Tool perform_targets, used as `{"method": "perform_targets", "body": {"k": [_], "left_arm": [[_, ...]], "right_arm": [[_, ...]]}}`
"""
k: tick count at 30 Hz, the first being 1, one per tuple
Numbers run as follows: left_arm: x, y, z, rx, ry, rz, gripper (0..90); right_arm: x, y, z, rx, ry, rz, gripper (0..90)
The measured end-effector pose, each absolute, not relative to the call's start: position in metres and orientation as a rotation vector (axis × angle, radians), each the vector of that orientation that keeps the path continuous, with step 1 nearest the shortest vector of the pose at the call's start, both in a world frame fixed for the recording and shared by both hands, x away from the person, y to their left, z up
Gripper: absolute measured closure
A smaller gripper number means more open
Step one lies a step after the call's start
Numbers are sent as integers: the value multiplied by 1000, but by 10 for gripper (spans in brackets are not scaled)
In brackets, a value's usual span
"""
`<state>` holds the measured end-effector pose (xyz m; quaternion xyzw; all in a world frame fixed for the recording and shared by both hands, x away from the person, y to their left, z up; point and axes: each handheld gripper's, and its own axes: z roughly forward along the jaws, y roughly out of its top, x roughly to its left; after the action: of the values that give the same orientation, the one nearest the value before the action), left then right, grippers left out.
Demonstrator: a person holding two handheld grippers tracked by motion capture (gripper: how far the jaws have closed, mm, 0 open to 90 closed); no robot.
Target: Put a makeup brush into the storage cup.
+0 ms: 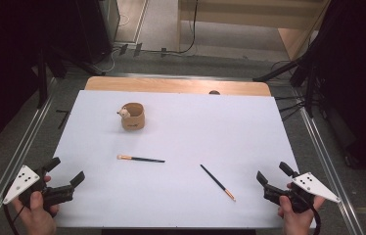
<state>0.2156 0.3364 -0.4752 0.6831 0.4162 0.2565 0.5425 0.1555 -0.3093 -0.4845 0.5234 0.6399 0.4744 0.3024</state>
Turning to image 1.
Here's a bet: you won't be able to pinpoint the thin black makeup brush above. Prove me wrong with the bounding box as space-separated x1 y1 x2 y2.
199 164 237 203

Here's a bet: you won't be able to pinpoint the black floor cable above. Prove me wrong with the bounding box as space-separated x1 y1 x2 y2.
143 0 201 56

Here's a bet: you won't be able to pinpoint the black tripod stand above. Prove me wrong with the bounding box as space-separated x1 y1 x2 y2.
252 57 319 118

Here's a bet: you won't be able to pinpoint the person's left hand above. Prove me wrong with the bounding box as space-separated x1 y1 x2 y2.
11 175 60 235

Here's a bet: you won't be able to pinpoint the wooden cup with animal figure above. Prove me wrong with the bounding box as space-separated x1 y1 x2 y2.
116 102 146 131

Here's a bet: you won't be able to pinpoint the person's right hand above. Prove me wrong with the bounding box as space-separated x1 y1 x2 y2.
277 183 326 235

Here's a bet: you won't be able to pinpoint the black curtain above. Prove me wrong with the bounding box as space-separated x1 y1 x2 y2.
301 0 366 194
0 0 114 159

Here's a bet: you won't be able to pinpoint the white table mat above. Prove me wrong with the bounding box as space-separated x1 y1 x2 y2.
25 90 318 229

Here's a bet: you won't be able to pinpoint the left hand-held gripper cable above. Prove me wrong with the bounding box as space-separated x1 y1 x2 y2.
2 195 26 235

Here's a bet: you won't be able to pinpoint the wooden table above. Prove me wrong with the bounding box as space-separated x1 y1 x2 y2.
83 76 272 97

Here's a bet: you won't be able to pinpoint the right hand-held gripper cable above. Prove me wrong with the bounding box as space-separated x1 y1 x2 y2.
297 192 322 235

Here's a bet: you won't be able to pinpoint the aluminium floor rail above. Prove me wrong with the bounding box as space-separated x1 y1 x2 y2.
290 87 365 235
0 77 58 235

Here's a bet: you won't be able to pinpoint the black makeup brush tan bristles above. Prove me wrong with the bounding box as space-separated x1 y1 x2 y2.
116 154 166 164

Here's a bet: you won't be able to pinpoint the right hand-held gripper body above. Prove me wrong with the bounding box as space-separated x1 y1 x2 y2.
263 171 342 214

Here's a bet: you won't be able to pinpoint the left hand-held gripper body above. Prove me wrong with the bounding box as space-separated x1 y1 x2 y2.
2 164 75 210

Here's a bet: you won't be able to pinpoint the hand-held gripper cable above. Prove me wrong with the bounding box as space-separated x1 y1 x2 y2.
297 192 322 235
2 195 26 235

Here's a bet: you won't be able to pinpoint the bundle of black cables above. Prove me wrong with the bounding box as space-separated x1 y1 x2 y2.
273 93 306 122

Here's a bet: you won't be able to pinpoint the light wooden furniture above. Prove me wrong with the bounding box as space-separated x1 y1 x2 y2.
176 0 332 62

